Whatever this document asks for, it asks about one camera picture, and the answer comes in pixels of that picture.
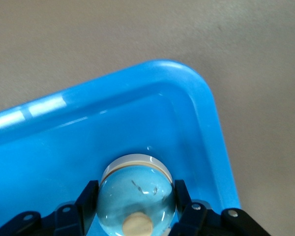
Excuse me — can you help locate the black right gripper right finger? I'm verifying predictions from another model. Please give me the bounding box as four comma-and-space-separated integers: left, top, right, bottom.
171, 179, 273, 236

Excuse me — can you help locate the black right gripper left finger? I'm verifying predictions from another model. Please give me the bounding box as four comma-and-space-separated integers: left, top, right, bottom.
0, 180, 100, 236

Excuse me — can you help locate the blue plastic tray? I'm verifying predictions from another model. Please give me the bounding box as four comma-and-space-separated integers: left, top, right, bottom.
0, 58, 242, 236

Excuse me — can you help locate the blue dome call bell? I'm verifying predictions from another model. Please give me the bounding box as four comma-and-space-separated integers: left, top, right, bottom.
96, 153, 177, 236

